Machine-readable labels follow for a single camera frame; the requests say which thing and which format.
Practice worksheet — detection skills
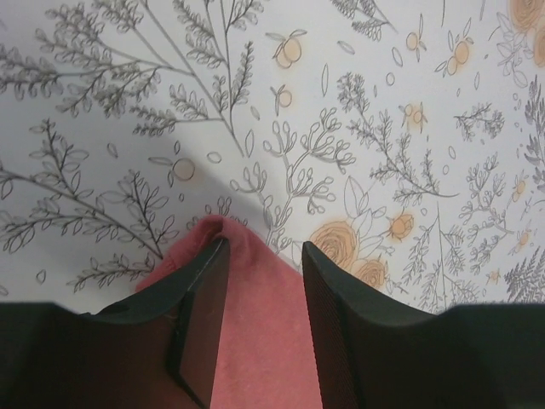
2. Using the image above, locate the red t shirt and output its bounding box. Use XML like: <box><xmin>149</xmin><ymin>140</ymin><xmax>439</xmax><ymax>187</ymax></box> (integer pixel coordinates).
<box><xmin>137</xmin><ymin>216</ymin><xmax>322</xmax><ymax>409</ymax></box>

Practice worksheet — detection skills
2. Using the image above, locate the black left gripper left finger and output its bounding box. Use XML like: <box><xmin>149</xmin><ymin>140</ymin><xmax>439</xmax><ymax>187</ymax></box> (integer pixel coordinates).
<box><xmin>1</xmin><ymin>239</ymin><xmax>230</xmax><ymax>408</ymax></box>

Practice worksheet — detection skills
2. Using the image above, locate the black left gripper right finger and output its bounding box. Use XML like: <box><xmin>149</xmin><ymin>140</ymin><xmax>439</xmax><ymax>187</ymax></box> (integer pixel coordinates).
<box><xmin>302</xmin><ymin>242</ymin><xmax>544</xmax><ymax>408</ymax></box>

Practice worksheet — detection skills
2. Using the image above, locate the floral patterned table mat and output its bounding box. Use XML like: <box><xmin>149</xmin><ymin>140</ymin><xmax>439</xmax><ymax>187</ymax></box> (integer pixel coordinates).
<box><xmin>1</xmin><ymin>1</ymin><xmax>544</xmax><ymax>313</ymax></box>

